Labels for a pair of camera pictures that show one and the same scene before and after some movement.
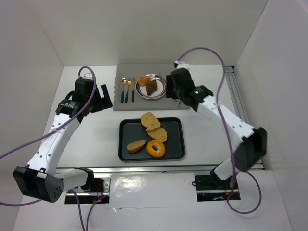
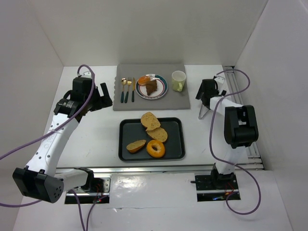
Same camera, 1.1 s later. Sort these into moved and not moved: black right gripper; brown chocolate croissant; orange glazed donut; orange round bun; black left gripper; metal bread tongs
Moved: black right gripper; metal bread tongs
Not moved: brown chocolate croissant; orange glazed donut; black left gripper; orange round bun
